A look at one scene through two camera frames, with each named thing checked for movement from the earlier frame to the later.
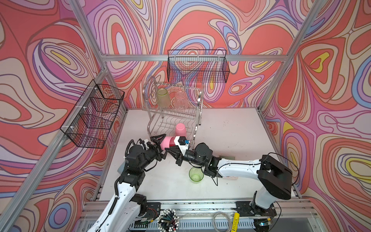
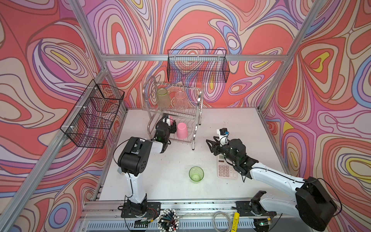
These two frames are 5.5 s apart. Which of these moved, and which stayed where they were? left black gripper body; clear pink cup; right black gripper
Moved: right black gripper; left black gripper body
Stayed: clear pink cup
